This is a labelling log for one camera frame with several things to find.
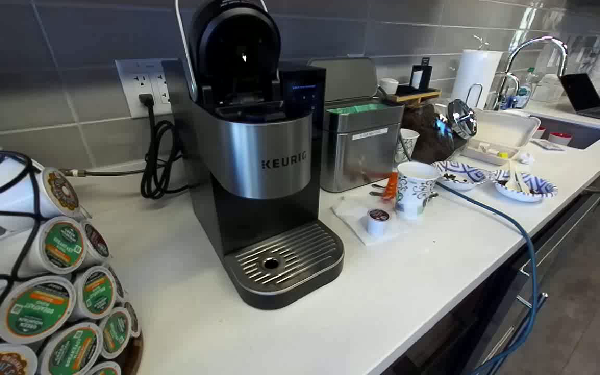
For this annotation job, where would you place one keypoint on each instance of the white paper napkin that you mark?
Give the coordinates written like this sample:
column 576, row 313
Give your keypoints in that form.
column 351, row 212

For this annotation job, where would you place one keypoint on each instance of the stainless steel tea tin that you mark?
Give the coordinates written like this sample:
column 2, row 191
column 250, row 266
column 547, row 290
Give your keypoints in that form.
column 358, row 147

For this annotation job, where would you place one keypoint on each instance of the black laptop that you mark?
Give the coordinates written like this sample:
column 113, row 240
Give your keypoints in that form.
column 581, row 93

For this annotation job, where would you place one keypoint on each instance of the chrome sink faucet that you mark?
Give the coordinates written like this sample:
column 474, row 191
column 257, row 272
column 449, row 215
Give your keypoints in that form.
column 522, row 52

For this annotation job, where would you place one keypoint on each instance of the crumpled white paper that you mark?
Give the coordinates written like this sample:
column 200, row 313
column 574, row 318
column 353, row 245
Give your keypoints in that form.
column 524, row 158

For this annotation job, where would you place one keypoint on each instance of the metal paper towel holder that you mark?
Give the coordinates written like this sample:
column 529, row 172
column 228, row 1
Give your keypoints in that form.
column 467, row 93

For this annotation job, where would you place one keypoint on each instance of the single white coffee pod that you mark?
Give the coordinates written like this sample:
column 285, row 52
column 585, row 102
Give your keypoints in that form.
column 378, row 221

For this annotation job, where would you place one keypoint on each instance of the white wall power outlet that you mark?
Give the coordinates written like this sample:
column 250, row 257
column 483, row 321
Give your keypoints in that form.
column 142, row 79

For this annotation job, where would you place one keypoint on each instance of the black silver Keurig coffee maker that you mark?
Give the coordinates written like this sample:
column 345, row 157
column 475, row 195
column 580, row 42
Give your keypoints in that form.
column 259, row 158

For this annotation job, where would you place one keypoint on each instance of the white plastic spoon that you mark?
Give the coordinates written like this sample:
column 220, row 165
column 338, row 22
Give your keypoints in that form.
column 516, row 180

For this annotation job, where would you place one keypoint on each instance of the white plastic container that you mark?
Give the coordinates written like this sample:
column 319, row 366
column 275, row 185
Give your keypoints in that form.
column 505, row 132

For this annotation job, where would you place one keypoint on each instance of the orange packet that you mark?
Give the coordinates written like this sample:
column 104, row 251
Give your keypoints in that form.
column 389, row 187

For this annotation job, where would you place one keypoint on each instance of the blue white patterned bowl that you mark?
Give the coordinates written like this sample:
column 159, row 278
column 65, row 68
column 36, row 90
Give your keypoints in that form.
column 461, row 175
column 532, row 187

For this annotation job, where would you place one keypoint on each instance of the small white mug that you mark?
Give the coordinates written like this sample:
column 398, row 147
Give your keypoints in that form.
column 388, row 86

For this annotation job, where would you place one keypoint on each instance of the wooden board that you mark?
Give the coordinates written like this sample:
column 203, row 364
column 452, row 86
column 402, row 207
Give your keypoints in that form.
column 411, row 95

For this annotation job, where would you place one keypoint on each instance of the black bottle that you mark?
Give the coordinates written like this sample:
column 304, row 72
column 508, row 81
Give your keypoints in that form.
column 419, row 76

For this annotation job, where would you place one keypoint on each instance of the white paper towel roll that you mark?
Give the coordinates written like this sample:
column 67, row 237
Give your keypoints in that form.
column 477, row 72

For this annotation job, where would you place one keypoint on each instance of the shiny foil bag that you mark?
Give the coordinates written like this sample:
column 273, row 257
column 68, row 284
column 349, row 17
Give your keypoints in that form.
column 442, row 132

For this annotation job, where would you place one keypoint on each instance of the steel kitchen sink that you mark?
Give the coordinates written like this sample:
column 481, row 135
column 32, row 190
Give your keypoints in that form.
column 574, row 132

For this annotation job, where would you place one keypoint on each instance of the dark red lid coffee pod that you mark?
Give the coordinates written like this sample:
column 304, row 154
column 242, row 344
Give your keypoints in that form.
column 97, row 240

